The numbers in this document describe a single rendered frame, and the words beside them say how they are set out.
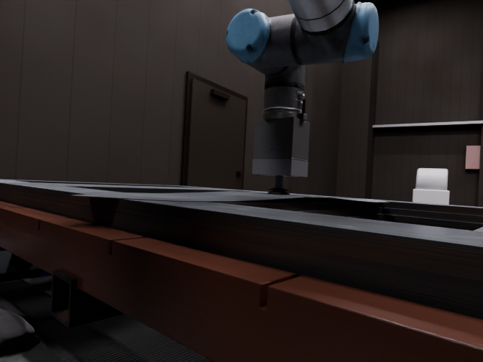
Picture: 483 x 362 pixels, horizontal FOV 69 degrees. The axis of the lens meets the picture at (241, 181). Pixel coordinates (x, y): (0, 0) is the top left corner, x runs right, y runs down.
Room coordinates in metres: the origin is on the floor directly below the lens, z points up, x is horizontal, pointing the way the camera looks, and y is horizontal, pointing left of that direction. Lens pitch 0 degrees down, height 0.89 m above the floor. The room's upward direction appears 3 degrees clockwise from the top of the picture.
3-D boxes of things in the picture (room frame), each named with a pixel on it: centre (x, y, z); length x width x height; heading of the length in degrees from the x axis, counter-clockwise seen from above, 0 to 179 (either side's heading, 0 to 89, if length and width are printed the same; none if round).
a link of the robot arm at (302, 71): (0.66, -0.07, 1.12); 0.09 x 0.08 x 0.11; 147
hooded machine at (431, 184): (6.80, -3.69, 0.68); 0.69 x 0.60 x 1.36; 150
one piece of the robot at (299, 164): (0.67, -0.08, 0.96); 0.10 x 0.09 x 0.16; 142
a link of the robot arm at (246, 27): (0.57, -0.03, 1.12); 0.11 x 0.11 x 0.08; 57
